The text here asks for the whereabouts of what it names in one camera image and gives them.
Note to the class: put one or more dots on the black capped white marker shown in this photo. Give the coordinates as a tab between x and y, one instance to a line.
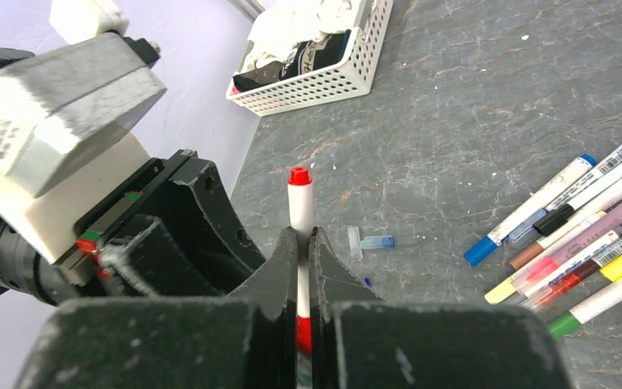
590	193

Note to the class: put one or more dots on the white plastic basket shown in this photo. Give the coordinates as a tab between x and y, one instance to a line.
349	77

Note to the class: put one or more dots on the brown capped white marker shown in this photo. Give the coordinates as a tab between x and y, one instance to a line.
609	197

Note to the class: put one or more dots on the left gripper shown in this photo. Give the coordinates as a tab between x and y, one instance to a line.
168	230

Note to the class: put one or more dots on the white cloth in basket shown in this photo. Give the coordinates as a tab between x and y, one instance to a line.
277	32

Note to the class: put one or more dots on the blue clear barcode pen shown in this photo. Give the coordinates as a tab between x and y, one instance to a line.
602	167

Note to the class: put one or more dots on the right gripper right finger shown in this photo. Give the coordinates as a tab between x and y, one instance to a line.
362	341

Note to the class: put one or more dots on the blue capped white marker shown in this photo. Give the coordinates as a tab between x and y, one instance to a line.
540	199

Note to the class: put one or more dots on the black cloth in basket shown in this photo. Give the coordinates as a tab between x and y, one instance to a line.
309	56

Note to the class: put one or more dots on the clear blue pen cap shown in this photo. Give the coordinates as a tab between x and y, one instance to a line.
377	242

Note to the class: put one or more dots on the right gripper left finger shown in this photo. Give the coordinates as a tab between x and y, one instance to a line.
244	340

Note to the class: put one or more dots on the red clear pen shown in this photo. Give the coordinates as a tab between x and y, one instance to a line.
557	288

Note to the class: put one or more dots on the green capped white marker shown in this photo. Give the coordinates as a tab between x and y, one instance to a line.
586	310

